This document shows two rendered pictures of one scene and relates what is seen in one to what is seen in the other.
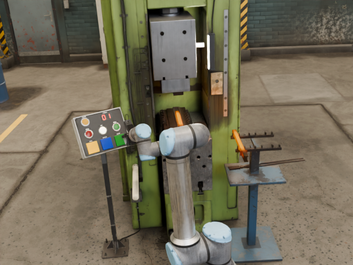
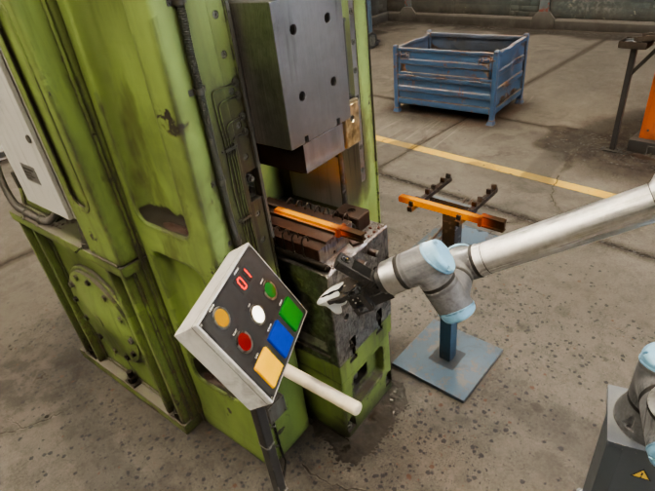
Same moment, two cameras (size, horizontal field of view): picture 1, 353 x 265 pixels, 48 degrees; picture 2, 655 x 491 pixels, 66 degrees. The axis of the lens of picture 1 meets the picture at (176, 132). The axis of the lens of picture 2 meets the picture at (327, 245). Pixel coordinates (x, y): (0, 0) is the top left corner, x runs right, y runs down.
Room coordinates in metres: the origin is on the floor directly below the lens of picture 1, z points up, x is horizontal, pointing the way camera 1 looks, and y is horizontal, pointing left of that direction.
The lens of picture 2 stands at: (1.63, 1.05, 1.93)
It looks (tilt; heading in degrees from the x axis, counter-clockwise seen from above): 33 degrees down; 316
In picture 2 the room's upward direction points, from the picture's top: 7 degrees counter-clockwise
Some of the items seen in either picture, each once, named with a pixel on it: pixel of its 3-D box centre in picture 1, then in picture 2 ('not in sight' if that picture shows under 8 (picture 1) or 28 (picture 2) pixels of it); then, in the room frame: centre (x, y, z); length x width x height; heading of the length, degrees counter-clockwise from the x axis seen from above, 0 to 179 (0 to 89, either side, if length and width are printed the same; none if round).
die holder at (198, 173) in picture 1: (183, 150); (308, 275); (2.91, -0.05, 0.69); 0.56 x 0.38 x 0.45; 4
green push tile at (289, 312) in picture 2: (120, 140); (289, 314); (2.50, 0.39, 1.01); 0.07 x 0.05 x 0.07; 119
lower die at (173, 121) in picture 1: (175, 121); (291, 227); (2.90, 0.00, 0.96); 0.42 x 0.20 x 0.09; 4
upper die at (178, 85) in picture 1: (173, 77); (277, 137); (2.90, 0.00, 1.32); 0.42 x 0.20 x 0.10; 4
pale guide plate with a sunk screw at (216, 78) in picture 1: (216, 83); (350, 123); (2.84, -0.32, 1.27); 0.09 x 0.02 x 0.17; 94
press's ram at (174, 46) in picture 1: (177, 43); (273, 59); (2.90, -0.04, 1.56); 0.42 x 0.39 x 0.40; 4
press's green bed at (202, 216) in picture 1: (185, 197); (321, 353); (2.91, -0.05, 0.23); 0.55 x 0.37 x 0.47; 4
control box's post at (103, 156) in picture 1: (108, 192); (265, 438); (2.57, 0.54, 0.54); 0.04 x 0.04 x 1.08; 4
